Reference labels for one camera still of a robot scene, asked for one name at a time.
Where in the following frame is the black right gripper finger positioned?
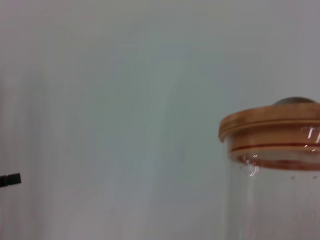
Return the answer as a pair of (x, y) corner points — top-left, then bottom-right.
(0, 172), (22, 188)

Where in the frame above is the glass water dispenser jar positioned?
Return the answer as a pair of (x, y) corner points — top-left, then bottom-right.
(222, 124), (320, 240)

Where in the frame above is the wooden jar lid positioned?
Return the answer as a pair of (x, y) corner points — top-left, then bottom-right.
(218, 96), (320, 172)

